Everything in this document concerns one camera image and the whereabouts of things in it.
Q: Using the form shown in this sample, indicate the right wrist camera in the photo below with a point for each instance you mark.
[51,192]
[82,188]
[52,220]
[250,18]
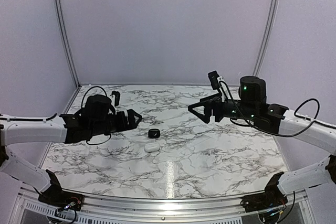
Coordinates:
[216,85]

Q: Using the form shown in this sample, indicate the front aluminium rail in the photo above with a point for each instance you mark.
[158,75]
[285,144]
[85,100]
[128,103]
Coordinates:
[109,209]

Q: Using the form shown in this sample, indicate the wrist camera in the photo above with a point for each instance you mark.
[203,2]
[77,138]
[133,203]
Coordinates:
[216,85]
[116,95]

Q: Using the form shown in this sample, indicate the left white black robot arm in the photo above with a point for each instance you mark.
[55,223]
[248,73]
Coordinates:
[97,117]

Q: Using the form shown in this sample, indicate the white earbud charging case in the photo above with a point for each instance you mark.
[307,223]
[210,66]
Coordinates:
[151,147]

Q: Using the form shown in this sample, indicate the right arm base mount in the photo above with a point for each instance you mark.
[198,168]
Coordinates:
[261,201]

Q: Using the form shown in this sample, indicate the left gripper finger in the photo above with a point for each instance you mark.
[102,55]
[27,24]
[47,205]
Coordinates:
[133,115]
[134,121]

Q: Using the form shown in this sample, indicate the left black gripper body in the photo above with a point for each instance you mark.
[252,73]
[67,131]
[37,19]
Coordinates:
[119,126]

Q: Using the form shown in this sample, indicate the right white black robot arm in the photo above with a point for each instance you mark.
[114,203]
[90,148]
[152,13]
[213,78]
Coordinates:
[276,120]

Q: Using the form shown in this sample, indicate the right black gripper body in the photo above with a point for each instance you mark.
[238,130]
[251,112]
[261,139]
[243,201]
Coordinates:
[220,114]

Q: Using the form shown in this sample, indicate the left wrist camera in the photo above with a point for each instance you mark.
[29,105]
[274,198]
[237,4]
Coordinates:
[116,95]

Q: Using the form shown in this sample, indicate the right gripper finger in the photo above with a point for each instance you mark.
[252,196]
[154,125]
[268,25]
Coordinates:
[211,99]
[201,110]

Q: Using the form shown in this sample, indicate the right aluminium frame post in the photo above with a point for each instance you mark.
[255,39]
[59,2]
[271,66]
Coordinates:
[271,16]

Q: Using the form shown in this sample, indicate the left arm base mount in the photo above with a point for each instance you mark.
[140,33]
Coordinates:
[61,199]

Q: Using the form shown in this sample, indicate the black earbud charging case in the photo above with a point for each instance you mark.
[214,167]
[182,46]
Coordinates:
[154,133]

